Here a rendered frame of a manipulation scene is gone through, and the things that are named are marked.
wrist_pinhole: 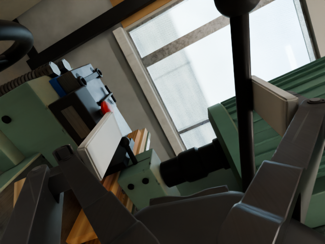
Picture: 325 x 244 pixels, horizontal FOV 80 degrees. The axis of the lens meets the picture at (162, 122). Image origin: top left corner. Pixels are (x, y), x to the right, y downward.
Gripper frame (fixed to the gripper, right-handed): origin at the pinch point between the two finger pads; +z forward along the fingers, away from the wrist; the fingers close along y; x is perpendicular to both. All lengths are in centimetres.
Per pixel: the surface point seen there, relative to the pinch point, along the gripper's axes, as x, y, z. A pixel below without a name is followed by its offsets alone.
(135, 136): -18.5, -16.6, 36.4
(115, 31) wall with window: 21, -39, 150
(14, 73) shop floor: 12, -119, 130
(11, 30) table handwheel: 13.3, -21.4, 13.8
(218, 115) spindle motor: -6.6, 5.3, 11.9
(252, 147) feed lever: -5.1, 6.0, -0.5
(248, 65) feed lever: 2.8, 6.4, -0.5
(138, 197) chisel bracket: -18.6, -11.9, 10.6
